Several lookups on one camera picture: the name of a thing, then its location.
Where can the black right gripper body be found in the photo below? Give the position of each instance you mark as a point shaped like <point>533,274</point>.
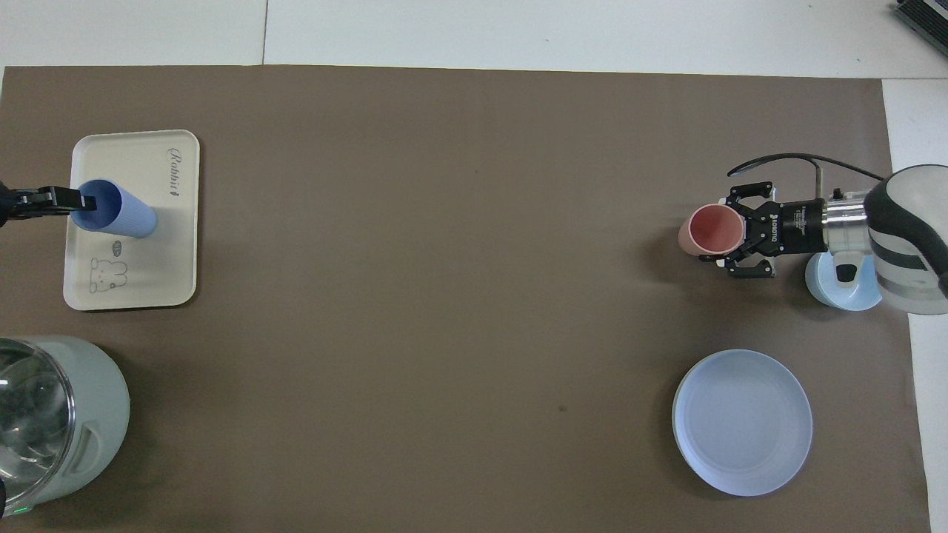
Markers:
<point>792,228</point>

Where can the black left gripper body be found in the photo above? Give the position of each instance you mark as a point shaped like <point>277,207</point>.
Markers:
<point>5,206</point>

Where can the pink cup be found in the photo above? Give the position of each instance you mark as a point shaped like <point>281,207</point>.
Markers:
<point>715,228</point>

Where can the blue ribbed cup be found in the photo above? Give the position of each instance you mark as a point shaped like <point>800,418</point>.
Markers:
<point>126,213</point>

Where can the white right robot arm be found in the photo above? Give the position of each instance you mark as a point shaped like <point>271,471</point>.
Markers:
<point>903,237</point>

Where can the cream rectangular rabbit tray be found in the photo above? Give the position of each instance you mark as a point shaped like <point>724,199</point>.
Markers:
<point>148,259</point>

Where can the light blue bowl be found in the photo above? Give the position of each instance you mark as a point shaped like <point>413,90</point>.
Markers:
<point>852,296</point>

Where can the blue round plate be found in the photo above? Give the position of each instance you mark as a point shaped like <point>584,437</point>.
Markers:
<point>740,422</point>

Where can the pale green cooking pot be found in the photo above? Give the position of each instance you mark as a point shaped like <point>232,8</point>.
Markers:
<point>96,414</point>

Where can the glass pot lid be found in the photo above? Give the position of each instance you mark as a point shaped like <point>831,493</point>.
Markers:
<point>33,422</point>

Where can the grey ribbed device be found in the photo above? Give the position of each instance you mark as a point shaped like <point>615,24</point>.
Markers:
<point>926,16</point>

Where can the brown table mat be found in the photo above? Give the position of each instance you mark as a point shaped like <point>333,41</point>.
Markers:
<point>444,296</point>

